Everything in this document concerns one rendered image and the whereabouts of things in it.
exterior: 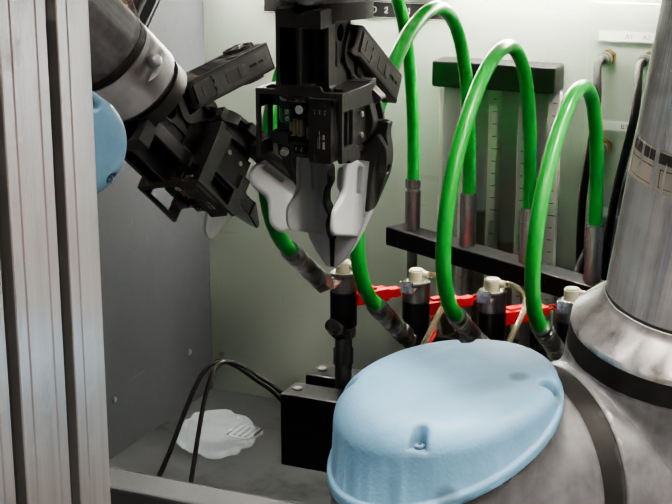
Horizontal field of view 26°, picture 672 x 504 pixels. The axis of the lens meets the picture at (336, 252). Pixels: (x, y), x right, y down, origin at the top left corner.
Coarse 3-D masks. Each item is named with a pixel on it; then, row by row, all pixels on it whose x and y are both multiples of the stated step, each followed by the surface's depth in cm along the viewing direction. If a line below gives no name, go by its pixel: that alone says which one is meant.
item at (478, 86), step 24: (504, 48) 136; (480, 72) 133; (528, 72) 145; (480, 96) 131; (528, 96) 147; (528, 120) 148; (456, 144) 128; (528, 144) 150; (456, 168) 128; (528, 168) 151; (456, 192) 128; (528, 192) 151; (528, 216) 152; (456, 312) 132; (480, 336) 138
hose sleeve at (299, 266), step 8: (296, 248) 137; (288, 256) 137; (296, 256) 137; (304, 256) 138; (296, 264) 138; (304, 264) 139; (312, 264) 140; (304, 272) 140; (312, 272) 141; (320, 272) 142; (312, 280) 142; (320, 280) 143
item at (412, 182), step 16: (400, 0) 155; (400, 16) 156; (400, 32) 158; (272, 80) 131; (416, 80) 161; (416, 96) 162; (416, 112) 163; (416, 128) 163; (416, 144) 164; (416, 160) 165; (416, 176) 165; (288, 240) 135
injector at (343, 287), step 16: (336, 288) 149; (352, 288) 149; (336, 304) 149; (352, 304) 150; (336, 320) 150; (352, 320) 150; (336, 336) 149; (352, 336) 151; (336, 352) 151; (352, 352) 152; (336, 368) 152; (336, 384) 152
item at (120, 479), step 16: (112, 480) 137; (128, 480) 137; (144, 480) 137; (160, 480) 137; (176, 480) 138; (112, 496) 136; (128, 496) 135; (144, 496) 134; (160, 496) 134; (176, 496) 134; (192, 496) 134; (208, 496) 134; (224, 496) 134; (240, 496) 134; (256, 496) 134
